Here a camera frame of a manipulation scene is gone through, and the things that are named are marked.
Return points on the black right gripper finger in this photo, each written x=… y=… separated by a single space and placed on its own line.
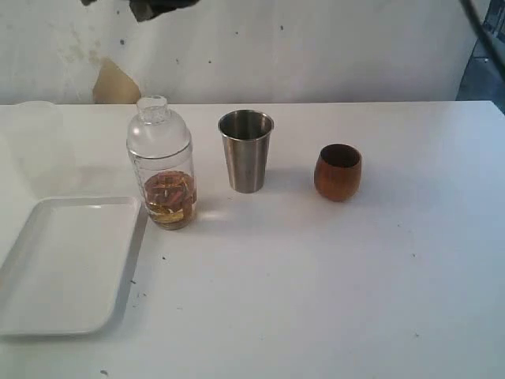
x=145 y=10

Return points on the clear domed shaker lid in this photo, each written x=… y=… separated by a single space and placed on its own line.
x=156 y=131

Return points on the clear plastic shaker cup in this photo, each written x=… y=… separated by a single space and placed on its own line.
x=145 y=168

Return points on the stainless steel cup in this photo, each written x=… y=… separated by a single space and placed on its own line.
x=246 y=136

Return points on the translucent plastic cup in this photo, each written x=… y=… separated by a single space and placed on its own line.
x=40 y=144

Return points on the brown wooden blocks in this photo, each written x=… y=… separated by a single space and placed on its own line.
x=172 y=194

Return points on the brown wooden cup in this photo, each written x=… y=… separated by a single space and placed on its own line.
x=337 y=174

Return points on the white rectangular tray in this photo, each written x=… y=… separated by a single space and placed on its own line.
x=63 y=274

